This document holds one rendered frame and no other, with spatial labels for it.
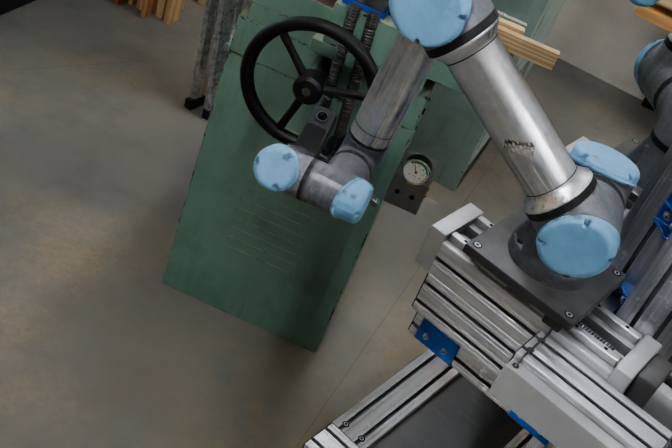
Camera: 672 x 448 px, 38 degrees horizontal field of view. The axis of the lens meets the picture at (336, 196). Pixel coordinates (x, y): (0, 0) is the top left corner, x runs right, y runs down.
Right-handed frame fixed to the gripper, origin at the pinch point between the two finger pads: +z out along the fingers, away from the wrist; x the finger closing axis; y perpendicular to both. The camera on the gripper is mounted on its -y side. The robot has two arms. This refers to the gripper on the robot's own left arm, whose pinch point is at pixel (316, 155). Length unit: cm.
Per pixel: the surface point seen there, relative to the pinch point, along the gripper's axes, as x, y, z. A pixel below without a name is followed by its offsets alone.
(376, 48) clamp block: 1.8, -23.7, 3.4
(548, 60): 34, -37, 27
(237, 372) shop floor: -3, 59, 40
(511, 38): 24, -38, 26
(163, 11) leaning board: -98, -13, 157
